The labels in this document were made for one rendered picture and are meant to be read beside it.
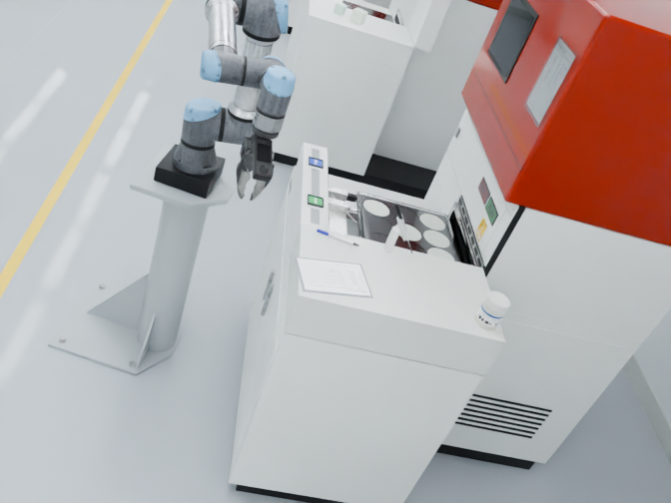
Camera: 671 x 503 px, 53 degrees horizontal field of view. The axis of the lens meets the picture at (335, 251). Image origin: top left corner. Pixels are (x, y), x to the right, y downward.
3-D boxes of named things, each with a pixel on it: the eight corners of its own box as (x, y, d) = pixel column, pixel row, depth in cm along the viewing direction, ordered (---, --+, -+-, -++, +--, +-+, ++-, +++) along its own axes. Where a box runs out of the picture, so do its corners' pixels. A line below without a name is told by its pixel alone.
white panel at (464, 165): (438, 180, 298) (476, 99, 276) (471, 302, 233) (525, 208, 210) (431, 179, 298) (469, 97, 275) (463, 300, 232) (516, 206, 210)
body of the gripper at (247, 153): (265, 160, 184) (278, 121, 177) (270, 177, 177) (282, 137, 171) (238, 155, 181) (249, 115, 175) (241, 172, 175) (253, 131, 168)
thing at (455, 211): (449, 221, 267) (458, 201, 262) (468, 293, 232) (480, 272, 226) (444, 220, 267) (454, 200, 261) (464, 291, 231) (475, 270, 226)
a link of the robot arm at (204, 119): (180, 127, 234) (185, 91, 226) (220, 133, 237) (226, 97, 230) (180, 144, 224) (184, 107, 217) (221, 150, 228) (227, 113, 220)
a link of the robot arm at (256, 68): (246, 48, 175) (248, 65, 166) (288, 56, 178) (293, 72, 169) (241, 77, 179) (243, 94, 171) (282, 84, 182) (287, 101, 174)
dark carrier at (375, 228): (445, 218, 258) (445, 216, 258) (460, 273, 231) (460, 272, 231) (359, 195, 252) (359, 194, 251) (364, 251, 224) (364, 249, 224)
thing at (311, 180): (317, 178, 267) (327, 148, 259) (316, 264, 223) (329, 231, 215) (294, 172, 265) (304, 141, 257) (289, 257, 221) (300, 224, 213)
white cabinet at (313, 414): (373, 340, 328) (439, 204, 282) (389, 523, 251) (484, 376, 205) (244, 312, 316) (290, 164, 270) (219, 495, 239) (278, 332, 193)
